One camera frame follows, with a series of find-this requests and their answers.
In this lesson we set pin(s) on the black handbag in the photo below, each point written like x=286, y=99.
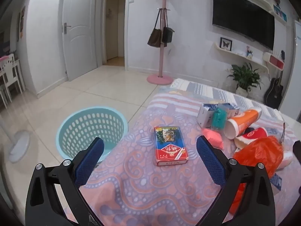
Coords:
x=168, y=34

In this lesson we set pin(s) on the pink snack packet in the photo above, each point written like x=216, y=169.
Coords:
x=214, y=136

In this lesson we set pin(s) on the framed butterfly picture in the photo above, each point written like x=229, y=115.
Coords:
x=226, y=44

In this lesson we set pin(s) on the black wall television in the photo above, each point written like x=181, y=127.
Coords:
x=244, y=21

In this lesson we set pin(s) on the teal snack packet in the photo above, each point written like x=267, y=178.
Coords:
x=219, y=119

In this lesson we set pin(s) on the pink coat rack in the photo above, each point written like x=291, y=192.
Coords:
x=161, y=51

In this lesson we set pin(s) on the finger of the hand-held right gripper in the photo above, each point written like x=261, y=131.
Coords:
x=297, y=151

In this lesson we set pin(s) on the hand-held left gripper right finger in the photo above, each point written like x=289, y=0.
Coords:
x=210, y=162

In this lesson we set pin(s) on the white door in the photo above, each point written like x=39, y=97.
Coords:
x=78, y=30

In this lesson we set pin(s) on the orange plastic bag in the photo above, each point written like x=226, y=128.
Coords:
x=261, y=155

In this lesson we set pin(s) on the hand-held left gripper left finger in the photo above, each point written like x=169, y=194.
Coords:
x=90, y=160

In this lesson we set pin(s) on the red white box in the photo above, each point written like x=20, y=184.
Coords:
x=275, y=61

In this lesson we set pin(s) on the black acoustic guitar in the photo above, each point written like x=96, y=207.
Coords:
x=274, y=93

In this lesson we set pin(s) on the small photo stand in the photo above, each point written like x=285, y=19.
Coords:
x=249, y=52

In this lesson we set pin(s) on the brown handbag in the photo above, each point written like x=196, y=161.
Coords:
x=154, y=37

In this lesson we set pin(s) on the hanging wall picture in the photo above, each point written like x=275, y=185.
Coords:
x=22, y=23

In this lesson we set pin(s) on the light blue plastic basket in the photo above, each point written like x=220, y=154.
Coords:
x=70, y=127

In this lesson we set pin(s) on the red blue playing card box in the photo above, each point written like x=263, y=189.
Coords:
x=169, y=146

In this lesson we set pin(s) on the white curved wall shelf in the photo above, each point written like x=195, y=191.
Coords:
x=239, y=55

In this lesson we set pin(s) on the patterned pink blue blanket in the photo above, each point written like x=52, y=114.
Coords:
x=145, y=188

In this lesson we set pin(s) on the white wooden chair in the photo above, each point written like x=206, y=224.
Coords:
x=11, y=75

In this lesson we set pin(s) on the small blue packet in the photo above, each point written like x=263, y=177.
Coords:
x=276, y=181

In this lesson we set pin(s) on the white floor fan base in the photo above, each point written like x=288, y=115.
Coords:
x=20, y=147

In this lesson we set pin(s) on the green potted plant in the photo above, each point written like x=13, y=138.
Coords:
x=245, y=77

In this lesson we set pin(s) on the blue white carton box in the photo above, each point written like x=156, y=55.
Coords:
x=231, y=109

